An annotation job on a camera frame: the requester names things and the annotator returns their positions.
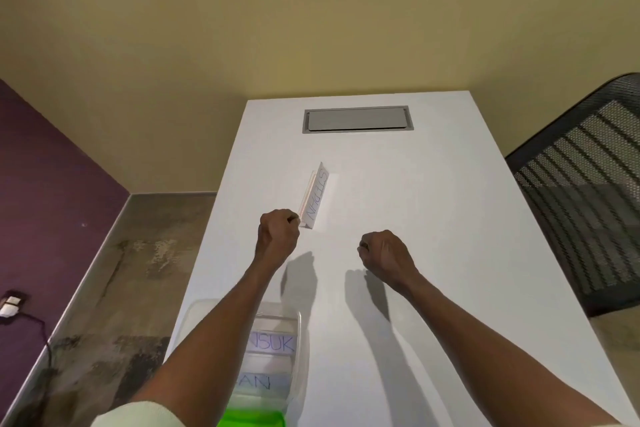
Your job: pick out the person's left hand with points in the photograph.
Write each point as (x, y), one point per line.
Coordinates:
(277, 239)

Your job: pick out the person's right hand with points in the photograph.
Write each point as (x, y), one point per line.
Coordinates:
(387, 254)

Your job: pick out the clear plastic container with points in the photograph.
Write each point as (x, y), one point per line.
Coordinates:
(295, 341)

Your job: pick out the green plastic lid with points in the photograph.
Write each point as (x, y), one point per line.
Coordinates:
(250, 419)

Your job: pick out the person's left forearm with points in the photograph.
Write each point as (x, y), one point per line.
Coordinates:
(210, 346)

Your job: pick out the person's right forearm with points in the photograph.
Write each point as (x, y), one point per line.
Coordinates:
(500, 361)

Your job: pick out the black mesh office chair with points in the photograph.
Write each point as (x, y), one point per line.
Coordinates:
(585, 191)

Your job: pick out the pale green shirt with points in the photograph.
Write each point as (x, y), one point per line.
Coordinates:
(135, 414)

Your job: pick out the wall socket with white plug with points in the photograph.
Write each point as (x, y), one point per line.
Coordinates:
(11, 306)

